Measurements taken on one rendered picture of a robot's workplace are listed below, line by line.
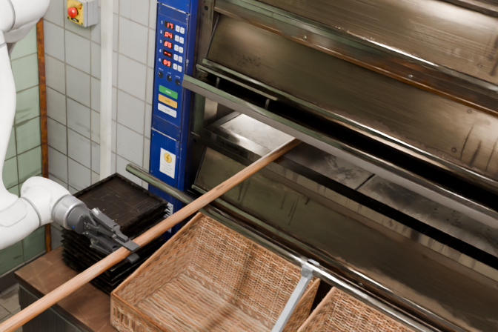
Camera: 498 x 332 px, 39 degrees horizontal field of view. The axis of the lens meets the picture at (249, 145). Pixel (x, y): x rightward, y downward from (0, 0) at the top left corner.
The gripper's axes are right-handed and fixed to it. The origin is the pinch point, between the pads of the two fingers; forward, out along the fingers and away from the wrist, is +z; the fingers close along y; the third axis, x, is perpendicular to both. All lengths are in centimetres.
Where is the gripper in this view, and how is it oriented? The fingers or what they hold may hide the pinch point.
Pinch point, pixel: (127, 248)
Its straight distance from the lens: 197.4
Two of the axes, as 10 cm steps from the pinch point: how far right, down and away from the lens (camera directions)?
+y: -1.1, 8.5, 5.1
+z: 7.9, 3.8, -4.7
